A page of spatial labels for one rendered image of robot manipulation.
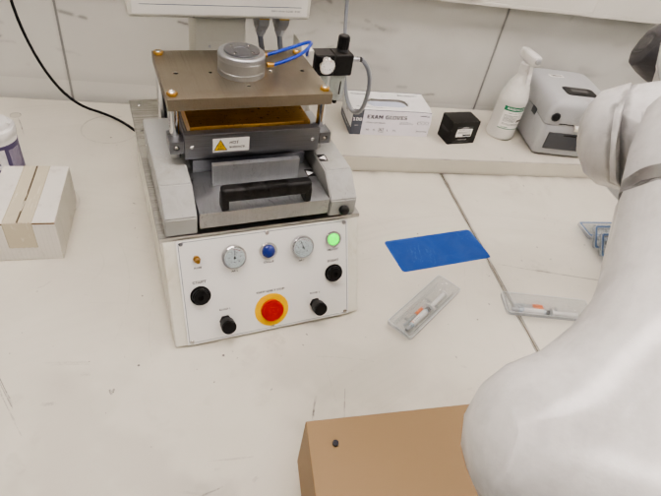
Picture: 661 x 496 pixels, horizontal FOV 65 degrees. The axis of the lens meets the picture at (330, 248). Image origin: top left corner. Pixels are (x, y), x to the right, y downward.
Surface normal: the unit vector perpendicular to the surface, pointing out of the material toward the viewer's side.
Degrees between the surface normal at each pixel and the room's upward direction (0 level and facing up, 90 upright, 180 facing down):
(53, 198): 3
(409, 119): 87
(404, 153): 0
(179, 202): 40
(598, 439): 32
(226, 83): 0
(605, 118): 60
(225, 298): 65
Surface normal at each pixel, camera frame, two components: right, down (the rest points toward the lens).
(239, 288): 0.39, 0.29
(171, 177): 0.15, -0.73
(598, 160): -0.83, 0.53
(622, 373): -0.34, -0.55
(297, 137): 0.36, 0.66
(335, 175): 0.34, -0.13
